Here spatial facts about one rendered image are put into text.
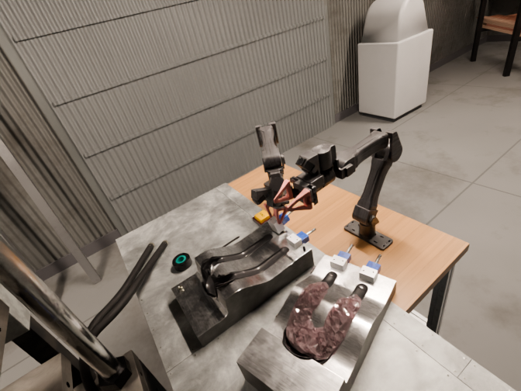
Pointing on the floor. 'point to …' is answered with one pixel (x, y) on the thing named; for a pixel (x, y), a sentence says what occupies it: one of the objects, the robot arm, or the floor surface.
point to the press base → (151, 379)
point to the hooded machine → (394, 59)
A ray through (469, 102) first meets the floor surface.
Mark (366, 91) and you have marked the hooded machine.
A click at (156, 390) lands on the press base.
